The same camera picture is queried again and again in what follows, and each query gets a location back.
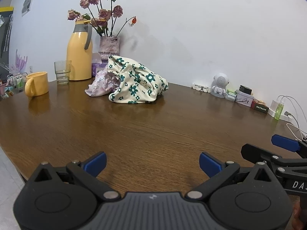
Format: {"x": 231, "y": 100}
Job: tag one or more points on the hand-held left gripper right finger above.
{"x": 209, "y": 163}

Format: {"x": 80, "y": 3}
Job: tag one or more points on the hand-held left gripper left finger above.
{"x": 96, "y": 162}

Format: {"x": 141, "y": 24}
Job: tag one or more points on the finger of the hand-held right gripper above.
{"x": 285, "y": 142}
{"x": 254, "y": 151}

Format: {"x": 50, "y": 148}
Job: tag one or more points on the pink floral garment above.
{"x": 100, "y": 84}

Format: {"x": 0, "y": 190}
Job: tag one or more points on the cream green-flowered garment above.
{"x": 139, "y": 81}

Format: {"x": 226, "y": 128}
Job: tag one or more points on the person's right hand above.
{"x": 299, "y": 216}

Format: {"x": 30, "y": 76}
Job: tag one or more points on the green transparent bottle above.
{"x": 279, "y": 110}

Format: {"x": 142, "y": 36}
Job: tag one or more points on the white charger block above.
{"x": 272, "y": 107}

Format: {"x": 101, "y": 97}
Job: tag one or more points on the dark gift box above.
{"x": 260, "y": 107}

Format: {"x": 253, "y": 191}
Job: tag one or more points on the lilac tin box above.
{"x": 243, "y": 100}

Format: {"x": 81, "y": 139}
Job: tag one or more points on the green and white packets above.
{"x": 230, "y": 96}

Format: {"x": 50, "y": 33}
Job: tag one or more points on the black power adapter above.
{"x": 245, "y": 89}

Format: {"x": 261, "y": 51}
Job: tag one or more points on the white robot speaker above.
{"x": 221, "y": 80}

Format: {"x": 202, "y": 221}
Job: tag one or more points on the clear glass cup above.
{"x": 62, "y": 74}

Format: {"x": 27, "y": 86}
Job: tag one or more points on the purple tissue pack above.
{"x": 97, "y": 68}

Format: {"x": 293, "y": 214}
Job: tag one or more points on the yellow thermos jug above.
{"x": 79, "y": 57}

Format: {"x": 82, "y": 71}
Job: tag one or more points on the rack of small items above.
{"x": 14, "y": 83}

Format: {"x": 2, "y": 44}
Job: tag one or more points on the pink wrapped vase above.
{"x": 109, "y": 46}

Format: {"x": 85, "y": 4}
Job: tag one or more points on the dried rose bouquet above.
{"x": 103, "y": 14}

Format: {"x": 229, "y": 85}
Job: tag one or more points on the grey fridge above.
{"x": 4, "y": 36}

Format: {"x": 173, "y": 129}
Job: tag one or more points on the wall poster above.
{"x": 27, "y": 3}

